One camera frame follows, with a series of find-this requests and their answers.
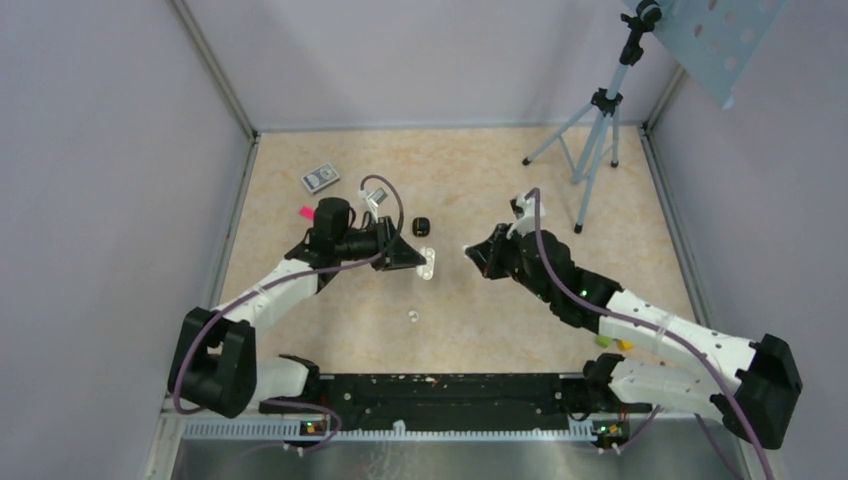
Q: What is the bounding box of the perforated blue panel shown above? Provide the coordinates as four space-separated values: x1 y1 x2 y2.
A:
624 0 786 110

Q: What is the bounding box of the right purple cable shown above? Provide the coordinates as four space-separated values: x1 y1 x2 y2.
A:
526 187 776 480

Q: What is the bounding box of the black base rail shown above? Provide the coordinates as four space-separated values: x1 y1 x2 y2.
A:
258 372 654 433

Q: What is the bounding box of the white charging case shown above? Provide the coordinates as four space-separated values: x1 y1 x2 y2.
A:
416 247 436 281

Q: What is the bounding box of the green cube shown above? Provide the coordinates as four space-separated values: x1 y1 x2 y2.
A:
595 335 615 348

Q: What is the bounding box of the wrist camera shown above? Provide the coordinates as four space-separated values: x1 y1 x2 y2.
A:
358 187 388 221
507 189 546 239

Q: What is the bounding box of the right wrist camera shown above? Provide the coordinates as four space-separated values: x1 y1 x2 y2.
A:
507 189 546 239

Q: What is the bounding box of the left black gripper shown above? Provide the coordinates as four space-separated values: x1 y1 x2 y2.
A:
335 215 426 272

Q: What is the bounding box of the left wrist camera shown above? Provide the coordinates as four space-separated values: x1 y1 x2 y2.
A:
358 187 388 221

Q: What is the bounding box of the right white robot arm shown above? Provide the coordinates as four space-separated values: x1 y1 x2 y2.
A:
463 223 803 450

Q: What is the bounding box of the purple cable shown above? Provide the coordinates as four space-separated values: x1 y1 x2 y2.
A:
172 174 406 455
526 187 776 480

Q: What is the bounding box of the black charging case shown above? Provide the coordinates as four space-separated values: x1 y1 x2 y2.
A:
412 217 432 238

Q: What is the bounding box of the light blue tripod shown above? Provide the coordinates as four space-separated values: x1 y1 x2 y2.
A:
521 0 664 234

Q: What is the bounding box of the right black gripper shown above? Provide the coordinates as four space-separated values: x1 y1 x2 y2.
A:
467 223 555 304

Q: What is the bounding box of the pink block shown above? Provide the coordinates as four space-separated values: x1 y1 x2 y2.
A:
299 206 314 220

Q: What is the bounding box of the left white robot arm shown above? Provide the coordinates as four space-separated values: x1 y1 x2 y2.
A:
167 197 434 418

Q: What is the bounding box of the card deck box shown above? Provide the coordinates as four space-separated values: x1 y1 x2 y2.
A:
300 163 340 195

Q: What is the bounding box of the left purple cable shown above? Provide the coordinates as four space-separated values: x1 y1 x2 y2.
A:
172 174 406 455

